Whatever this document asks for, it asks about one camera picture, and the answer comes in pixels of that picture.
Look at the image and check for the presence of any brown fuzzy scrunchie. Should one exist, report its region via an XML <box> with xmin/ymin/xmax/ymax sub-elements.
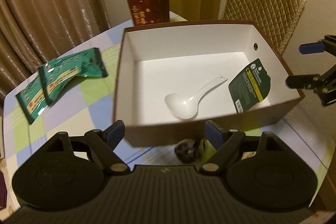
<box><xmin>174</xmin><ymin>139</ymin><xmax>205</xmax><ymax>164</ymax></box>

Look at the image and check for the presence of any white plastic rice spoon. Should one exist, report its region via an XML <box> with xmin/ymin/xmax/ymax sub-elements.
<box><xmin>165</xmin><ymin>76</ymin><xmax>228</xmax><ymax>120</ymax></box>

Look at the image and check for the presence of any dark green product card package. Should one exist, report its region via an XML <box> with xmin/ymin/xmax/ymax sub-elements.
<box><xmin>228</xmin><ymin>59</ymin><xmax>271</xmax><ymax>113</ymax></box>

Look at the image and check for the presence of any plaid tablecloth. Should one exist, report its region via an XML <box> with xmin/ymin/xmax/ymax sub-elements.
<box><xmin>1</xmin><ymin>21</ymin><xmax>335</xmax><ymax>219</ymax></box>

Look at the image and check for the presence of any green snack bag upper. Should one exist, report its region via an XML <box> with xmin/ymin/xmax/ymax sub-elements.
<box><xmin>38</xmin><ymin>48</ymin><xmax>108</xmax><ymax>106</ymax></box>

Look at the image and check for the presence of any green snack bag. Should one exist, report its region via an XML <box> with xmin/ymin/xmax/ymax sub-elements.
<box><xmin>38</xmin><ymin>48</ymin><xmax>108</xmax><ymax>106</ymax></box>
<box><xmin>16</xmin><ymin>75</ymin><xmax>48</xmax><ymax>124</ymax></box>

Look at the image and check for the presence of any large brown cardboard box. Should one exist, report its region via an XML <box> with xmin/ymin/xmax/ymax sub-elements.
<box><xmin>113</xmin><ymin>20</ymin><xmax>304</xmax><ymax>147</ymax></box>

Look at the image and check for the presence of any green snack bag lower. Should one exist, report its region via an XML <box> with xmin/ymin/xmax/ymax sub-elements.
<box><xmin>16</xmin><ymin>75</ymin><xmax>48</xmax><ymax>124</ymax></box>

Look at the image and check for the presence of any dark red gift box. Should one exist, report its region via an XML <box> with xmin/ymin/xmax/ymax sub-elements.
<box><xmin>127</xmin><ymin>0</ymin><xmax>170</xmax><ymax>26</ymax></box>

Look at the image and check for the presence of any beige satin curtain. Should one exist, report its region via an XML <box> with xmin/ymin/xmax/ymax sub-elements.
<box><xmin>1</xmin><ymin>0</ymin><xmax>110</xmax><ymax>98</ymax></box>

